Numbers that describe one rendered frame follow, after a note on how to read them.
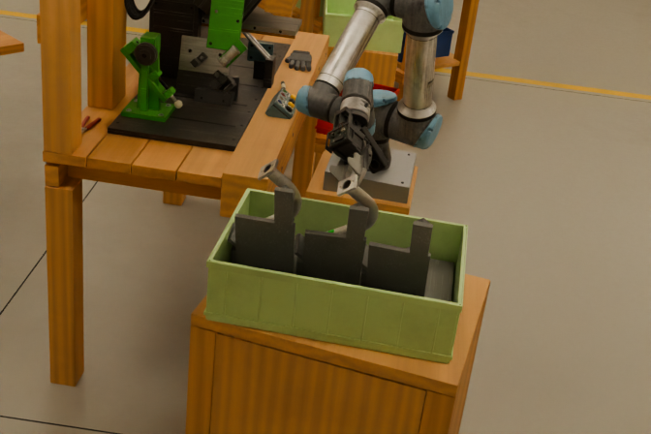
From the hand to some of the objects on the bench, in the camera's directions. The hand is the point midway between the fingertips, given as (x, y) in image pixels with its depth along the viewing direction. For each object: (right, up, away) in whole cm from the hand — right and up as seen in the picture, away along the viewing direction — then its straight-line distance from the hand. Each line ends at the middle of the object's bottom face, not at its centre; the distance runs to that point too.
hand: (352, 187), depth 227 cm
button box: (-22, +24, +113) cm, 118 cm away
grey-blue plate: (-32, +42, +137) cm, 147 cm away
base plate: (-49, +38, +131) cm, 145 cm away
